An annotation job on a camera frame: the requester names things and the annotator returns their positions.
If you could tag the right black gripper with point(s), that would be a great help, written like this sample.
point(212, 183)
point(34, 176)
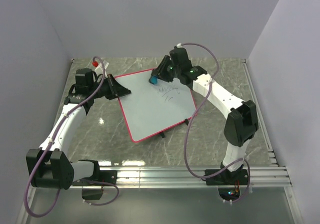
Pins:
point(160, 71)

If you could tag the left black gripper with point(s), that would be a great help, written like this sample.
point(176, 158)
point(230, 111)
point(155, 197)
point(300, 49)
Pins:
point(116, 89)

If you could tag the blue whiteboard eraser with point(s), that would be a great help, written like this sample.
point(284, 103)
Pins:
point(153, 80)

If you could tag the pink framed whiteboard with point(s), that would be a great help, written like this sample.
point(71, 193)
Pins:
point(153, 108)

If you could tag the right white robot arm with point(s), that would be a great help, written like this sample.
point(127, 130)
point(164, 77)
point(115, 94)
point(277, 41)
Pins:
point(241, 116)

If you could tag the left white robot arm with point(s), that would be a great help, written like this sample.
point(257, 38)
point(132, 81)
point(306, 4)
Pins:
point(48, 165)

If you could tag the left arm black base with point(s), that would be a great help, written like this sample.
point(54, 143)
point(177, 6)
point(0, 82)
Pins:
point(95, 188)

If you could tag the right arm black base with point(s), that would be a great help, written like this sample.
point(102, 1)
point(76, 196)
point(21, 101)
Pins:
point(232, 186)

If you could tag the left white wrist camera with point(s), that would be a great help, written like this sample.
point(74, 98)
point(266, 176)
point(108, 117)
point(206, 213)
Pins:
point(98, 67)

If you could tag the aluminium right side rail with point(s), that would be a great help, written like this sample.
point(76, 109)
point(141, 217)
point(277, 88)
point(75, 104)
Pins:
point(260, 147)

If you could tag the aluminium rail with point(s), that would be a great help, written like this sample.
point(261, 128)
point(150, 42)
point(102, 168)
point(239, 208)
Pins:
point(260, 147)
point(179, 177)

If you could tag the aluminium front rail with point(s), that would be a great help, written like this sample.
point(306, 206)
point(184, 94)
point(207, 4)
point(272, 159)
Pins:
point(179, 177)

